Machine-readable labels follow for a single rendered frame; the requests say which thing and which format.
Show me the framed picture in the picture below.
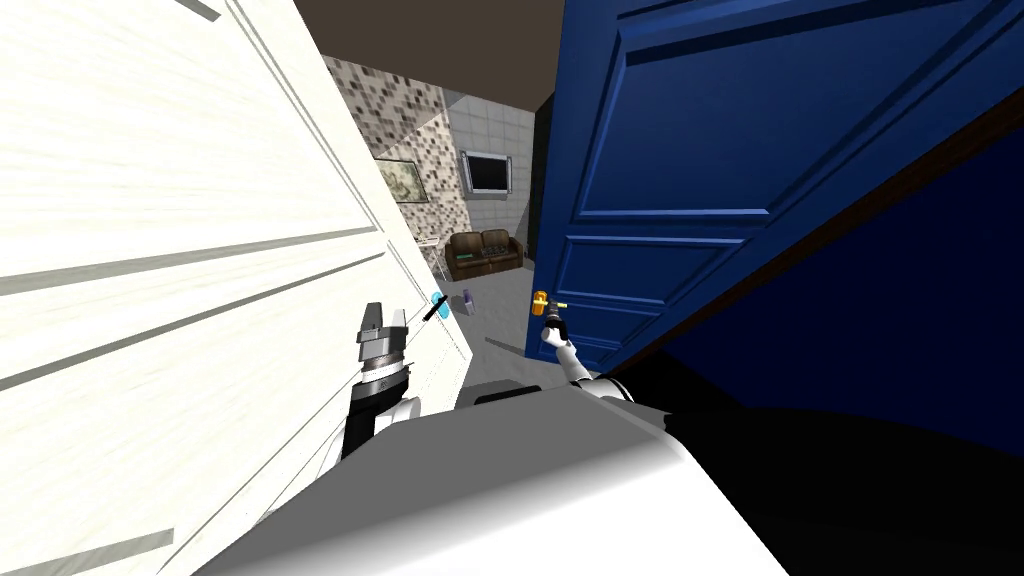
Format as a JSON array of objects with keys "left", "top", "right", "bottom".
[{"left": 373, "top": 158, "right": 431, "bottom": 206}]

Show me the white door leaf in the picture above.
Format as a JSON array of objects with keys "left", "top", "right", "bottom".
[{"left": 0, "top": 0, "right": 475, "bottom": 576}]

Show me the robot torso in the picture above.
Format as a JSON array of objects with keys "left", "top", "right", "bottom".
[{"left": 191, "top": 380, "right": 795, "bottom": 576}]

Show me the wall television with grey frame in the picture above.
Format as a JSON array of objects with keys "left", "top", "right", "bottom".
[{"left": 459, "top": 149, "right": 514, "bottom": 198}]

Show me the blue panelled door leaf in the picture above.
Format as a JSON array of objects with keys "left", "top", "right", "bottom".
[{"left": 523, "top": 0, "right": 1024, "bottom": 376}]

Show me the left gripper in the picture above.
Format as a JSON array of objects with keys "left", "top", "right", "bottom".
[{"left": 355, "top": 301, "right": 409, "bottom": 364}]

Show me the brown leather sofa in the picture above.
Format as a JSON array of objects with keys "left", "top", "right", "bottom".
[{"left": 443, "top": 228, "right": 526, "bottom": 282}]

